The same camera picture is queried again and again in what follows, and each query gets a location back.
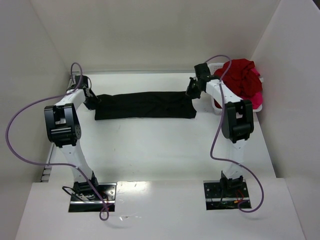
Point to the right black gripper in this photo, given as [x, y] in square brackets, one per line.
[191, 89]

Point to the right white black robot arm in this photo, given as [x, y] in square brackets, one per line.
[236, 122]

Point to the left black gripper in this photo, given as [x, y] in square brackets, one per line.
[91, 100]

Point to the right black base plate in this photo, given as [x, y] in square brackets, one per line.
[218, 199]

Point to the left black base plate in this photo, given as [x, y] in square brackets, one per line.
[81, 202]

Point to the pink t shirt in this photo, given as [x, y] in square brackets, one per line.
[257, 99]

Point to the black t shirt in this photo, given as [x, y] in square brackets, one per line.
[152, 104]

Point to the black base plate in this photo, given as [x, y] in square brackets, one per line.
[81, 202]
[218, 199]

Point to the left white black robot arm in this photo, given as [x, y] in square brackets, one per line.
[64, 130]

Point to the white plastic basket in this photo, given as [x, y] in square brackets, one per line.
[216, 107]

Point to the dark red t shirt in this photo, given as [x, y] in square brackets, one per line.
[242, 80]

